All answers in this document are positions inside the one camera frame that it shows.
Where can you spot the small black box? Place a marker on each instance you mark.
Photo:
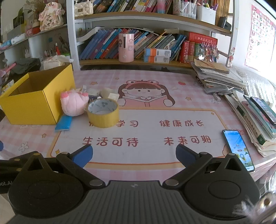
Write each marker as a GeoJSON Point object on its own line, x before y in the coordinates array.
{"type": "Point", "coordinates": [225, 22]}

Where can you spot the alphabet wall poster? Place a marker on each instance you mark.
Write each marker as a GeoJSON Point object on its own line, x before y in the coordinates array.
{"type": "Point", "coordinates": [262, 38]}

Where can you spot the pink doll house ornament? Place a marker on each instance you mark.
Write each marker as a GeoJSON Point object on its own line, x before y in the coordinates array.
{"type": "Point", "coordinates": [51, 17]}

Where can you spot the white pen holder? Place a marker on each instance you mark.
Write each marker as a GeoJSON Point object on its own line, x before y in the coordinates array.
{"type": "Point", "coordinates": [206, 15]}

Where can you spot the red toy bottle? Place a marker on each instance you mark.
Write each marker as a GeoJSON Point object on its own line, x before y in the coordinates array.
{"type": "Point", "coordinates": [57, 49]}

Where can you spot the white bookshelf with wooden shelves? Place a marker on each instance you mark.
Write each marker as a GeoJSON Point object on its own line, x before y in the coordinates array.
{"type": "Point", "coordinates": [70, 32]}

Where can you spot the pink cylindrical holder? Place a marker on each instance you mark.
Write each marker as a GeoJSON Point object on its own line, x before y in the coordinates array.
{"type": "Point", "coordinates": [126, 48]}

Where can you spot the stack of thick books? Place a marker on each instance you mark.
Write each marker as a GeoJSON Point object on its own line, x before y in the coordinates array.
{"type": "Point", "coordinates": [250, 122]}

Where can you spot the pink stick toy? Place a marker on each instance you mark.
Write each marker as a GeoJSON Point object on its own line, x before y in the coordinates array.
{"type": "Point", "coordinates": [7, 69]}

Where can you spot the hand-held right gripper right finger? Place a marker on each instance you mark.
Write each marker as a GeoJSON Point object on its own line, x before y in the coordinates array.
{"type": "Point", "coordinates": [185, 155]}

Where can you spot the smartphone with lit screen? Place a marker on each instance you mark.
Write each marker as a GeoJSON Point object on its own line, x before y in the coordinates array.
{"type": "Point", "coordinates": [238, 149]}

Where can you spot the grey stapler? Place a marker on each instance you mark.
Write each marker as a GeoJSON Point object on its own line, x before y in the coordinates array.
{"type": "Point", "coordinates": [217, 89]}

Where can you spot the yellow tape roll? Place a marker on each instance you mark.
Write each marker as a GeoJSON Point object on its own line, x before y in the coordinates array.
{"type": "Point", "coordinates": [103, 118]}

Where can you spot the clear pen holder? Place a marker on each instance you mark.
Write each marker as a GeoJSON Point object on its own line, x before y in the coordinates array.
{"type": "Point", "coordinates": [188, 9]}

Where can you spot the yellow cardboard box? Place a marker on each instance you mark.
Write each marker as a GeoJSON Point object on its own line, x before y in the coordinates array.
{"type": "Point", "coordinates": [28, 103]}

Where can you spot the pink printed desk mat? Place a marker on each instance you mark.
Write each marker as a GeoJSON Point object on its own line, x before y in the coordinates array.
{"type": "Point", "coordinates": [151, 133]}

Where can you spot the dark cloth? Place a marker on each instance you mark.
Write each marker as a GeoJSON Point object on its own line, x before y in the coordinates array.
{"type": "Point", "coordinates": [28, 65]}

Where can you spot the grey quilted blanket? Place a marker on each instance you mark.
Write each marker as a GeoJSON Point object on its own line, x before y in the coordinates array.
{"type": "Point", "coordinates": [256, 81]}

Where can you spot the white side shelf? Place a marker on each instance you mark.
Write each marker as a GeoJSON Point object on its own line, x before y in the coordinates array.
{"type": "Point", "coordinates": [34, 46]}

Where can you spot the pink plush toy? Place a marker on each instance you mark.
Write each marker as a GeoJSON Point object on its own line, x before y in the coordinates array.
{"type": "Point", "coordinates": [72, 103]}

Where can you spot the row of children's books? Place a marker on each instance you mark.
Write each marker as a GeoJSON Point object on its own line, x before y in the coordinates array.
{"type": "Point", "coordinates": [101, 45]}

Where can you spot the cream eraser block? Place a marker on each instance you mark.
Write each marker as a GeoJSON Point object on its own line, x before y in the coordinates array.
{"type": "Point", "coordinates": [94, 91]}

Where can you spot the white labelled strip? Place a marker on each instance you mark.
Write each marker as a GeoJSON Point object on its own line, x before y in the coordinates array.
{"type": "Point", "coordinates": [84, 88]}

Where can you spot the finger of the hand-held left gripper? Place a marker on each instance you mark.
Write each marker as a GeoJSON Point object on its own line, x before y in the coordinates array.
{"type": "Point", "coordinates": [1, 146]}
{"type": "Point", "coordinates": [8, 165]}

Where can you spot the orange and blue box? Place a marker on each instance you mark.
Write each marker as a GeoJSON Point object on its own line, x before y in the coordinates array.
{"type": "Point", "coordinates": [157, 51]}
{"type": "Point", "coordinates": [156, 59]}

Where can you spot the grey fluffy pompom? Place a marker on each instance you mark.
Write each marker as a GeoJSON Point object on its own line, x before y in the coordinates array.
{"type": "Point", "coordinates": [250, 209]}

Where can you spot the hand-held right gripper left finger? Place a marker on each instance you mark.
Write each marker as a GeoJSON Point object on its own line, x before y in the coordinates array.
{"type": "Point", "coordinates": [83, 155]}

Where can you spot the stack of notebooks and papers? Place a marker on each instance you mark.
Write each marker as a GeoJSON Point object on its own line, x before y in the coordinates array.
{"type": "Point", "coordinates": [217, 73]}

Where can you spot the white quilted bag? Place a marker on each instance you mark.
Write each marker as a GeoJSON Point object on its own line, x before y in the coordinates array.
{"type": "Point", "coordinates": [83, 8]}

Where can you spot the acrylic figure stand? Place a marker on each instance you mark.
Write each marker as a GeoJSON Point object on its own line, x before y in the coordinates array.
{"type": "Point", "coordinates": [208, 52]}

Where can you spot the row of red dictionaries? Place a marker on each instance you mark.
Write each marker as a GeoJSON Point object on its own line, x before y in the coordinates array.
{"type": "Point", "coordinates": [189, 49]}

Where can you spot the row of colourful paperbacks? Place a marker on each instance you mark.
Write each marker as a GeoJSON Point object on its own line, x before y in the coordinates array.
{"type": "Point", "coordinates": [133, 5]}

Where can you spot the white tissue pack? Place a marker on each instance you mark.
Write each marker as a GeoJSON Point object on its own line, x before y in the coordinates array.
{"type": "Point", "coordinates": [55, 62]}

